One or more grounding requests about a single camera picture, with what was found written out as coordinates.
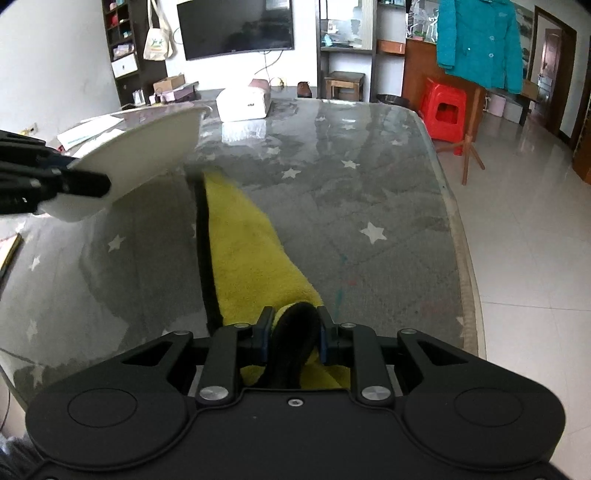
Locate white bowl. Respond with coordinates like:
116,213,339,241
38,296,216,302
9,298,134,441
36,104,213,223

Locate grey star-print tablecloth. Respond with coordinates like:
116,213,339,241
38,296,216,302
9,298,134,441
0,90,488,416

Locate brown wooden cabinet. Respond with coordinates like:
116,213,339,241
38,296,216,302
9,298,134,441
402,39,485,121

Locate dark wooden door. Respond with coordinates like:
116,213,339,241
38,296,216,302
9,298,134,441
531,6,578,139

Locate wooden coat rack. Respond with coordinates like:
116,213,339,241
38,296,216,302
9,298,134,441
436,85,488,186

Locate paper sheets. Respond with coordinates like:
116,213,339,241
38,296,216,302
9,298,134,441
55,115,125,151

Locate dark television cabinet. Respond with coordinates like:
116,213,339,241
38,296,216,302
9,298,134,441
122,85,324,110

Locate white drawer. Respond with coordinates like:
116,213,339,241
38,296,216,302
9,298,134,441
111,53,138,78

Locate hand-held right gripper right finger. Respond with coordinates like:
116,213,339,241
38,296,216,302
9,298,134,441
317,305,468,406

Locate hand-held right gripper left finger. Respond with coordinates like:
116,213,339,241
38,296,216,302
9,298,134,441
121,305,277,406

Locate purple flat box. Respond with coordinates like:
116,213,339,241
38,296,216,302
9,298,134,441
159,82,199,102

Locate dark shelf unit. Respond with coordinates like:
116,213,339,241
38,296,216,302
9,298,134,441
102,0,168,107

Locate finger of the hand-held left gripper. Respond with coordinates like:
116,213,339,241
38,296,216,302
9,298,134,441
0,167,112,215
0,130,78,174

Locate smartphone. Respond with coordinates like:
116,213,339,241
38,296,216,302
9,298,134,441
0,233,24,278

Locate framed landscape picture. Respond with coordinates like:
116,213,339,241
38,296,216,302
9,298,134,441
512,0,536,70

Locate white tissue pack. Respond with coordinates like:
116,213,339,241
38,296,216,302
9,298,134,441
216,78,273,123

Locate teal jacket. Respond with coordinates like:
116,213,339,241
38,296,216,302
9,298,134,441
436,0,525,93

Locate glass display cabinet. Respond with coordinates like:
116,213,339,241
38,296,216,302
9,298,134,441
315,0,407,100

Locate wall-mounted television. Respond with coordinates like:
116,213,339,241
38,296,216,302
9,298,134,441
177,0,295,62

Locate wooden stool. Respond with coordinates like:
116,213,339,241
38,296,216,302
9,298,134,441
324,71,365,102

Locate yellow cleaning cloth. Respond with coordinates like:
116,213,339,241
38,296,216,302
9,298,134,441
191,170,352,391

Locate red plastic stool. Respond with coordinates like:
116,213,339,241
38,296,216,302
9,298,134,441
420,76,468,155

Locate cream tote bag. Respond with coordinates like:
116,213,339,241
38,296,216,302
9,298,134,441
143,0,176,62

